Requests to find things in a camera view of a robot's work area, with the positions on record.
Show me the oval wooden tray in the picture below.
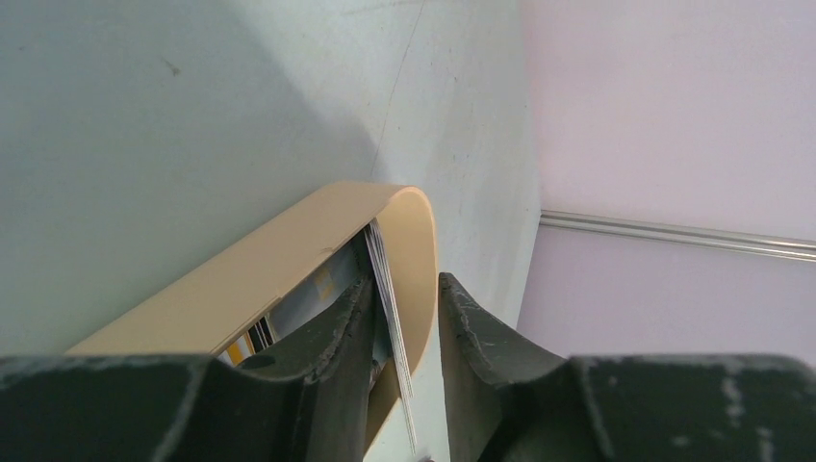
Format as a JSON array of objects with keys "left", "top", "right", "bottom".
[{"left": 64, "top": 181, "right": 440, "bottom": 454}]

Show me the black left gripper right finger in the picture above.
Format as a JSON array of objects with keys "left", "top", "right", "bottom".
[{"left": 438, "top": 273, "right": 815, "bottom": 461}]

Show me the left aluminium corner post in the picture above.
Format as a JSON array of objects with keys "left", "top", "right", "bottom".
[{"left": 540, "top": 210, "right": 815, "bottom": 263}]

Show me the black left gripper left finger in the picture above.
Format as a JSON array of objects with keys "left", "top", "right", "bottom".
[{"left": 1, "top": 276, "right": 376, "bottom": 461}]

